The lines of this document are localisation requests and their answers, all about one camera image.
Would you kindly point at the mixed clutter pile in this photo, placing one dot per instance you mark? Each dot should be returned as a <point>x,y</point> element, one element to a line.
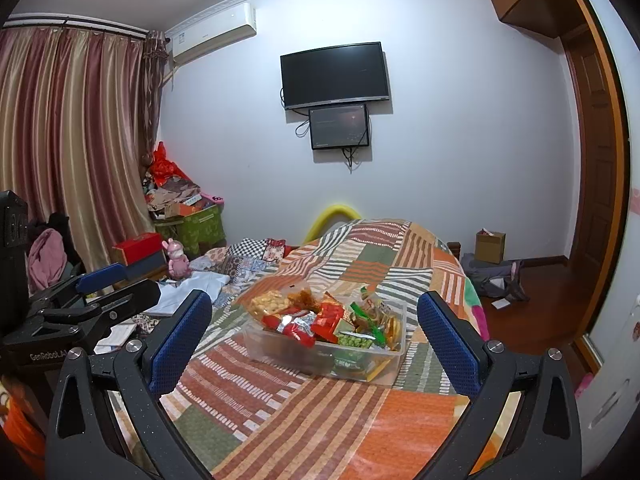
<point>175,197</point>

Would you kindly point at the green storage box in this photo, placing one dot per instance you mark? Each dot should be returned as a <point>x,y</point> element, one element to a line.
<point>192,232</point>

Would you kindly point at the dark wooden bed post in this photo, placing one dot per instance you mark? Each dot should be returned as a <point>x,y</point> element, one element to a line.
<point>454,250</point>

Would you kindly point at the clear plastic bin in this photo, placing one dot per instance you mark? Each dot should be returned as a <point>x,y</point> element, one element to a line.
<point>320,360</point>

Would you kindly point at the white air conditioner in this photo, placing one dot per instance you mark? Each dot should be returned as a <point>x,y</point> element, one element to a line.
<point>210,32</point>

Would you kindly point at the bright green striped packet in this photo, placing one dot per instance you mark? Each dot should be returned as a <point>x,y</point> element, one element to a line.
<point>372,325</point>

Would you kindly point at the pink garment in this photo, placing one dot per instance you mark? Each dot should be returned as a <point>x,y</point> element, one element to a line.
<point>45,260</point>

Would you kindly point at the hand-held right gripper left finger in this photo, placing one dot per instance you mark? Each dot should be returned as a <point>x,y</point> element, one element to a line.
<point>182,340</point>

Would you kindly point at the yellow foam tube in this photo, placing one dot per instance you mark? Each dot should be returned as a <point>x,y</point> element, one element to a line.
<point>330,210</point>

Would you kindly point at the grey backpack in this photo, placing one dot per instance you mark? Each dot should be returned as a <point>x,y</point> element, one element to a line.
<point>492,275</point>

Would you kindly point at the red gift box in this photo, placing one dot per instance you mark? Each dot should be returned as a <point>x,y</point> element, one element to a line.
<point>137,249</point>

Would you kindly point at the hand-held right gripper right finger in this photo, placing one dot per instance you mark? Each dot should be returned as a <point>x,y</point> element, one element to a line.
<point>450,345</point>

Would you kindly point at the black garment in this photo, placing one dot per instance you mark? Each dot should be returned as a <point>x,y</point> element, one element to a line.
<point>62,222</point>

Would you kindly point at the striped patchwork blanket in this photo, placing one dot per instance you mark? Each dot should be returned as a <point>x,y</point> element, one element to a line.
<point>300,410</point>

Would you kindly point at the orange printed bag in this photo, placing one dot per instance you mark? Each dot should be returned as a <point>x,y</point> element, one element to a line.
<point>17,420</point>

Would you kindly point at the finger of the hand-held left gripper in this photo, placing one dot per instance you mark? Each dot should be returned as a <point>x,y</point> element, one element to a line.
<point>100,277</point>
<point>120,305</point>

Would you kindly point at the pink plush toy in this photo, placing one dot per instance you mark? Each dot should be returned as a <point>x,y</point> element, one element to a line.
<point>177,260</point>

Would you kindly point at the white paper sheet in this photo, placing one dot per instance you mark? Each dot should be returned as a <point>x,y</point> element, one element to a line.
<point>500,303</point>

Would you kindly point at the small black wall monitor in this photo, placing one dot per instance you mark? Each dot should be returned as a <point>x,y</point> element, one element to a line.
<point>340,125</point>

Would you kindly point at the orange chips bag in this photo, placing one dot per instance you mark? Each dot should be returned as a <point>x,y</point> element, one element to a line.
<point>305,297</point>

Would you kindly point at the striped pink curtain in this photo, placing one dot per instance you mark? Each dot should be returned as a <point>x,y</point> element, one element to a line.
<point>75,135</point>

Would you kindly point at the white paper stack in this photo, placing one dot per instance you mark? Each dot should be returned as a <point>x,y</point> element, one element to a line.
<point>114,332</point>

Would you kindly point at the red snack packet white label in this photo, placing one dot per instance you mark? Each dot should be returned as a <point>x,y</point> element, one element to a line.
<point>295,327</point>

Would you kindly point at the small red snack packet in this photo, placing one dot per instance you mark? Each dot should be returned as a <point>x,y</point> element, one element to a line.
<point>330,317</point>

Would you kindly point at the wooden door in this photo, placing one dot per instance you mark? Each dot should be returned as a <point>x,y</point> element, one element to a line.
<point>597,185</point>

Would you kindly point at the large black wall television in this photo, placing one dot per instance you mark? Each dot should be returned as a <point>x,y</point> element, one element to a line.
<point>335,75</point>

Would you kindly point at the green snack packet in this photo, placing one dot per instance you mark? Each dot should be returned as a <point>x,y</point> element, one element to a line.
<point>355,342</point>

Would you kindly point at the checkered patchwork cloth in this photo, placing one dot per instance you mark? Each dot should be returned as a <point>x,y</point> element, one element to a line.
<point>250,252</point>

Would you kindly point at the brown cardboard box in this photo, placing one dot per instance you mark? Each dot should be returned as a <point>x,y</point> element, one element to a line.
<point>490,247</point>

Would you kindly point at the pale yellow cracker bag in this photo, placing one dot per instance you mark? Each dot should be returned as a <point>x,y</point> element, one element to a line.
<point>270,302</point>

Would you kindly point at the red plastic bag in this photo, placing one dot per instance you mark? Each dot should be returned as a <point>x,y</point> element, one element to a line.
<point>165,165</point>

